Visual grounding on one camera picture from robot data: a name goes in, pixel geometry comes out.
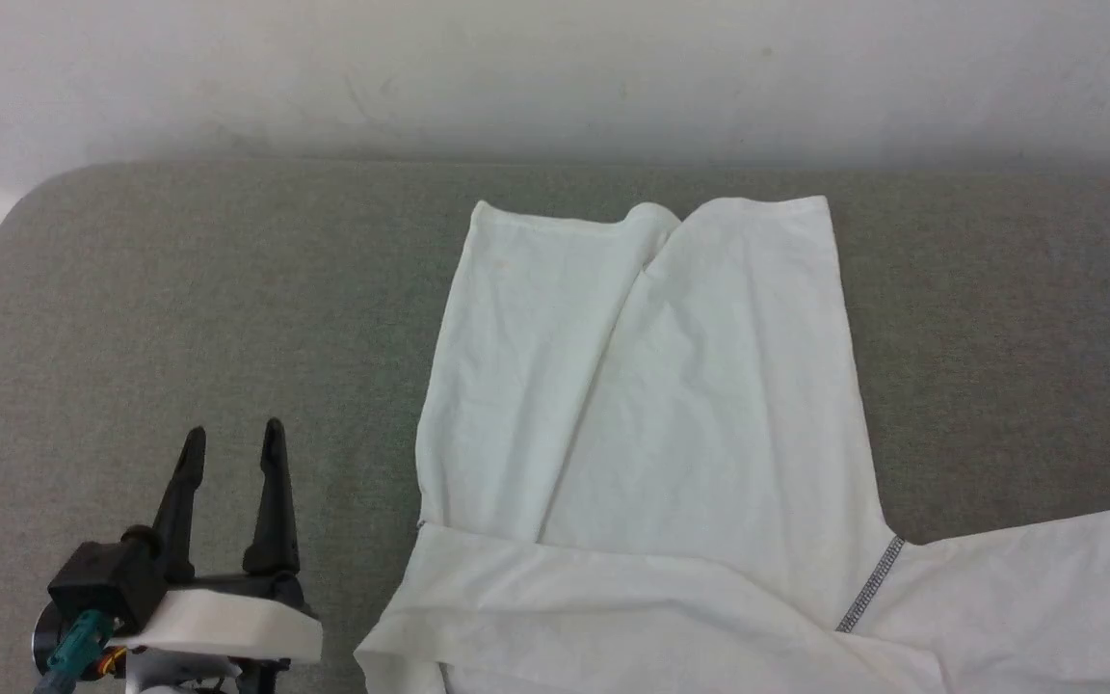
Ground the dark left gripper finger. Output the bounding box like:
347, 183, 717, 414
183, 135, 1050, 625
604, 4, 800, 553
243, 417, 303, 578
152, 426, 209, 580

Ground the white long-sleeve shirt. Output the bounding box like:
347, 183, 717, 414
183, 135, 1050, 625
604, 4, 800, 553
353, 196, 1110, 694

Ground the grey fabric sofa seat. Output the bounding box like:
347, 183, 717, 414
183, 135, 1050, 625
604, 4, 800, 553
0, 159, 1110, 694

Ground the teal-plug left camera cable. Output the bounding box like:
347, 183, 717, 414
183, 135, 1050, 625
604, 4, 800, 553
33, 609, 119, 694

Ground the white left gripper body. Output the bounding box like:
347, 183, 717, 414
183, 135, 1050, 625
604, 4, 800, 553
110, 574, 325, 666

